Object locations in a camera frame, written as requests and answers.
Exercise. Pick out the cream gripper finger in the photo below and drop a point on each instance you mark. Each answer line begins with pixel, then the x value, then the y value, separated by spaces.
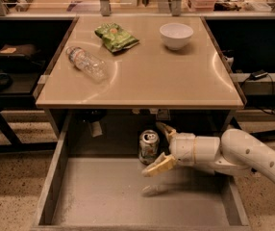
pixel 161 164
pixel 167 130

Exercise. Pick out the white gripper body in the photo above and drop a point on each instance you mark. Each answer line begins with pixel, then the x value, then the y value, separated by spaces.
pixel 182 147

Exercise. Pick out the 7up soda can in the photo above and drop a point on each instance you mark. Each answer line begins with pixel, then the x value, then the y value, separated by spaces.
pixel 148 146

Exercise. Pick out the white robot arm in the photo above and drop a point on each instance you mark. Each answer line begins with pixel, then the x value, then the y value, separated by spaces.
pixel 234 153

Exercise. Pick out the open grey drawer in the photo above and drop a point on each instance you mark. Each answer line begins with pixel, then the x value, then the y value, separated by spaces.
pixel 95 184

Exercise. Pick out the beige counter cabinet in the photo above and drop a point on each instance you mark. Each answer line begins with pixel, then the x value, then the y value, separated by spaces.
pixel 147 76

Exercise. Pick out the white paper tag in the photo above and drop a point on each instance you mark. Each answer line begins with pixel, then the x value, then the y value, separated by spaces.
pixel 95 129

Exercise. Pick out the white bowl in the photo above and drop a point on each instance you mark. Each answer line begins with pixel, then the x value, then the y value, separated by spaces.
pixel 175 36

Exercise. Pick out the clear plastic water bottle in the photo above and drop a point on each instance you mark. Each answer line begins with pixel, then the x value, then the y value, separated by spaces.
pixel 93 67

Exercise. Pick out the green chip bag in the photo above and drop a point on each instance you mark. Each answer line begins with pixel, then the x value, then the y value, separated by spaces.
pixel 115 38

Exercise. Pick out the black power adapter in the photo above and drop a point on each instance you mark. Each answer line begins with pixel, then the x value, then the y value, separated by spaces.
pixel 258 75

